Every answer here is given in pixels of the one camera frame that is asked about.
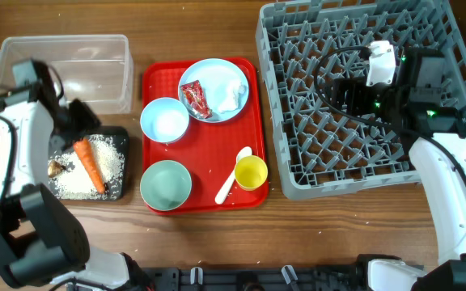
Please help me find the light blue bowl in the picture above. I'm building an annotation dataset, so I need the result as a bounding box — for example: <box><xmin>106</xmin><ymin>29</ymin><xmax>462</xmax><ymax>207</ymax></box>
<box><xmin>140</xmin><ymin>97</ymin><xmax>189</xmax><ymax>144</ymax></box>

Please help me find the white plastic spoon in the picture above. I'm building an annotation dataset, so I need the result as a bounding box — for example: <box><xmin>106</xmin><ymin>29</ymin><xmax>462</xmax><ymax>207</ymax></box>
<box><xmin>214</xmin><ymin>146</ymin><xmax>252</xmax><ymax>205</ymax></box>

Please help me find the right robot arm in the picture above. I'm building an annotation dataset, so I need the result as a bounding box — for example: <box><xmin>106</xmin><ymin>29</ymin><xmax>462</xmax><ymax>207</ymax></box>
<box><xmin>314</xmin><ymin>41</ymin><xmax>466</xmax><ymax>290</ymax></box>

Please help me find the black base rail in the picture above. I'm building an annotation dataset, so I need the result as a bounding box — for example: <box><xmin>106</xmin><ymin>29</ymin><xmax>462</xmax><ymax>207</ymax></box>
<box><xmin>123</xmin><ymin>264</ymin><xmax>369</xmax><ymax>291</ymax></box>

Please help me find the white rice pile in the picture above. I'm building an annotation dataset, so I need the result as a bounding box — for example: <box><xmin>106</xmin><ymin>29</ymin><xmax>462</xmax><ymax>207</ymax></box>
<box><xmin>49</xmin><ymin>133</ymin><xmax>125</xmax><ymax>200</ymax></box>

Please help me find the orange carrot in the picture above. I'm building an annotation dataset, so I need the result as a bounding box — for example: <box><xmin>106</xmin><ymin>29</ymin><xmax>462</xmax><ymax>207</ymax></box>
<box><xmin>73</xmin><ymin>138</ymin><xmax>106</xmax><ymax>194</ymax></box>

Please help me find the yellow plastic cup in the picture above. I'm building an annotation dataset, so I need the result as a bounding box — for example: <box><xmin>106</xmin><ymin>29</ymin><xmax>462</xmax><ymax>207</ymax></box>
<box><xmin>234</xmin><ymin>155</ymin><xmax>269</xmax><ymax>191</ymax></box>

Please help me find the brown nut shell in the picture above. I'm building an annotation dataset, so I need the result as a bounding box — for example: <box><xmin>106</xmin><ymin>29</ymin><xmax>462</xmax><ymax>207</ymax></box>
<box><xmin>48</xmin><ymin>160</ymin><xmax>66</xmax><ymax>179</ymax></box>

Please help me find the white tissue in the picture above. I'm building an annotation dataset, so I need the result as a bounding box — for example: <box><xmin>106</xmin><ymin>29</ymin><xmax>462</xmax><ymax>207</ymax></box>
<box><xmin>218</xmin><ymin>80</ymin><xmax>247</xmax><ymax>113</ymax></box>

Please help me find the clear plastic bin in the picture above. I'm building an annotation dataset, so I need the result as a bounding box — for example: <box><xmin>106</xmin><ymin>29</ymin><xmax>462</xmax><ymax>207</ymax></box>
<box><xmin>0</xmin><ymin>34</ymin><xmax>134</xmax><ymax>115</ymax></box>

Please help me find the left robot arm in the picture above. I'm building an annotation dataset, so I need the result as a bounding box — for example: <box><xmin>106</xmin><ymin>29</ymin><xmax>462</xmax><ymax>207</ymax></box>
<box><xmin>0</xmin><ymin>59</ymin><xmax>155</xmax><ymax>290</ymax></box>

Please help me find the red snack wrapper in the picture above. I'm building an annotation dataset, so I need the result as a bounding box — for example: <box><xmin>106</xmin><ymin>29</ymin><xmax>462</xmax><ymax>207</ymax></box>
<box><xmin>180</xmin><ymin>80</ymin><xmax>212</xmax><ymax>119</ymax></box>

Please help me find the light blue plate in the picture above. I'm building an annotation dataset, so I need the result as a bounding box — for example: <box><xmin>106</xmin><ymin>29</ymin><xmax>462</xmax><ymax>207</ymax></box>
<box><xmin>177</xmin><ymin>58</ymin><xmax>250</xmax><ymax>123</ymax></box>

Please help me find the grey dishwasher rack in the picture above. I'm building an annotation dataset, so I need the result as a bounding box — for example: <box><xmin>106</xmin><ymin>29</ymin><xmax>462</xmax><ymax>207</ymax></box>
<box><xmin>256</xmin><ymin>0</ymin><xmax>466</xmax><ymax>200</ymax></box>

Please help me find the black plastic bin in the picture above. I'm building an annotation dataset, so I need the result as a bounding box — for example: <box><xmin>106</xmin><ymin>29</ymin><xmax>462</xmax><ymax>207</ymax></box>
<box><xmin>46</xmin><ymin>124</ymin><xmax>130</xmax><ymax>202</ymax></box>

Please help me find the pale green bowl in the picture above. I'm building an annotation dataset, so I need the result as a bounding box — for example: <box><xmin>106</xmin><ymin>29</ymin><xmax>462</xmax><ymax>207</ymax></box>
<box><xmin>140</xmin><ymin>160</ymin><xmax>193</xmax><ymax>212</ymax></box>

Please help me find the right black cable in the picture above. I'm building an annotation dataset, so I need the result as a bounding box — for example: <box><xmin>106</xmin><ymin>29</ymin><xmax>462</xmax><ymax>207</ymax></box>
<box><xmin>312</xmin><ymin>45</ymin><xmax>466</xmax><ymax>268</ymax></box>

